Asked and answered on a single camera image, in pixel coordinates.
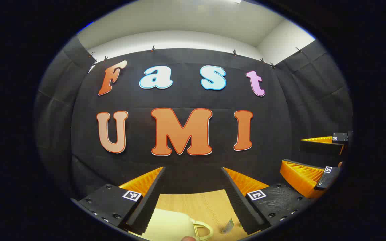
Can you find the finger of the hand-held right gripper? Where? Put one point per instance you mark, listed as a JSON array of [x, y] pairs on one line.
[[320, 148], [300, 177]]

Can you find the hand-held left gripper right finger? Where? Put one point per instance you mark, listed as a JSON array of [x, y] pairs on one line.
[[238, 204]]

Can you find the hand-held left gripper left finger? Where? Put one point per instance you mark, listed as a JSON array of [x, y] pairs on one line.
[[147, 204]]

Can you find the white tube with green label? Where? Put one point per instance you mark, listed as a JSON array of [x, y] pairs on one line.
[[228, 226]]

